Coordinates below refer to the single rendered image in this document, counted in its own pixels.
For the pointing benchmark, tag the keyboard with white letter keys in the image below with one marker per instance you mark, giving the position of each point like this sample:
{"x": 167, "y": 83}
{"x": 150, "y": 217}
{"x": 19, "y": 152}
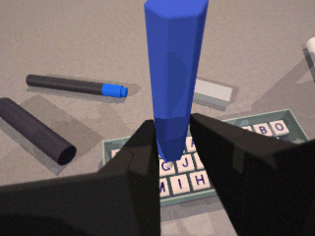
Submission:
{"x": 188, "y": 180}

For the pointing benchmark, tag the light grey rectangular block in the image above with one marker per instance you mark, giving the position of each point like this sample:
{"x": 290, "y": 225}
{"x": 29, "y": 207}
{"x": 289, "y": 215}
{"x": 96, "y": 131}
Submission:
{"x": 212, "y": 93}

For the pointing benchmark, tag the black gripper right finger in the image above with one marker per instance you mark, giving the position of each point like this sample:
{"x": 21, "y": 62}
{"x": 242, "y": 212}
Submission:
{"x": 265, "y": 185}

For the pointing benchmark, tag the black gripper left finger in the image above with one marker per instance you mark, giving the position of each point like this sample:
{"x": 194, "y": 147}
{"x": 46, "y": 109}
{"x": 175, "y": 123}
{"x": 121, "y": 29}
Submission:
{"x": 121, "y": 199}

